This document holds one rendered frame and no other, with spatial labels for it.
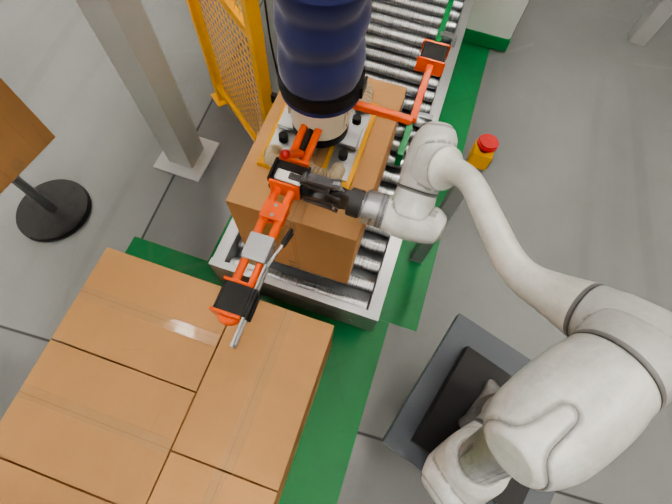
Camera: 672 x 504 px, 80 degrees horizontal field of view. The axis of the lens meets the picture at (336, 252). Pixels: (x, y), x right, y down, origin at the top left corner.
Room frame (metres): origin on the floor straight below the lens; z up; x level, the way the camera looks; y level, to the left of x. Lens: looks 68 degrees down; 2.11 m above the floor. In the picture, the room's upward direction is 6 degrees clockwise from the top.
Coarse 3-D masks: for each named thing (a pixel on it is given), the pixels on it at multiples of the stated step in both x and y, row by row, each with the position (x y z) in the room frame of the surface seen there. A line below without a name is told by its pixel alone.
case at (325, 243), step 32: (384, 96) 1.00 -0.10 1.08; (384, 128) 0.87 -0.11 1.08; (256, 160) 0.70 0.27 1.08; (320, 160) 0.72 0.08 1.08; (384, 160) 0.80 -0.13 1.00; (256, 192) 0.59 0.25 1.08; (288, 224) 0.51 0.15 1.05; (320, 224) 0.51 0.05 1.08; (352, 224) 0.52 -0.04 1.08; (288, 256) 0.51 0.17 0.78; (320, 256) 0.49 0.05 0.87; (352, 256) 0.47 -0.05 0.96
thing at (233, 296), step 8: (232, 280) 0.27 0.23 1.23; (224, 288) 0.25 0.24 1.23; (232, 288) 0.25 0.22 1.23; (240, 288) 0.25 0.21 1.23; (248, 288) 0.25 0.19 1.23; (224, 296) 0.23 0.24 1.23; (232, 296) 0.23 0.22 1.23; (240, 296) 0.23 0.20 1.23; (248, 296) 0.23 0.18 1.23; (216, 304) 0.21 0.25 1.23; (224, 304) 0.21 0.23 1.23; (232, 304) 0.21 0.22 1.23; (240, 304) 0.21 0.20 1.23; (216, 312) 0.19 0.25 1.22; (224, 312) 0.19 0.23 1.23; (232, 312) 0.19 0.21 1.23; (240, 312) 0.19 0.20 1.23
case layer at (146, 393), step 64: (128, 256) 0.53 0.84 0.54; (64, 320) 0.24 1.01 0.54; (128, 320) 0.27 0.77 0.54; (192, 320) 0.29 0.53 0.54; (256, 320) 0.32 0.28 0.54; (64, 384) 0.02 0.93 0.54; (128, 384) 0.04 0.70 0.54; (192, 384) 0.06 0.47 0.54; (256, 384) 0.09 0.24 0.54; (0, 448) -0.21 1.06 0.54; (64, 448) -0.19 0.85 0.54; (128, 448) -0.17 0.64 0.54; (192, 448) -0.14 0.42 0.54; (256, 448) -0.12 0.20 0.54
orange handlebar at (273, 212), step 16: (416, 96) 0.88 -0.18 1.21; (368, 112) 0.82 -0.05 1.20; (384, 112) 0.81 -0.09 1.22; (400, 112) 0.82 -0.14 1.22; (416, 112) 0.82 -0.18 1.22; (304, 128) 0.72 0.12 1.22; (304, 160) 0.62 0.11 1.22; (272, 192) 0.51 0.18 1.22; (288, 192) 0.52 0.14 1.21; (272, 208) 0.47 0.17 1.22; (288, 208) 0.48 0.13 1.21; (256, 224) 0.42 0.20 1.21; (240, 272) 0.29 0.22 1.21; (256, 272) 0.30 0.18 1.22; (224, 320) 0.18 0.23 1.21
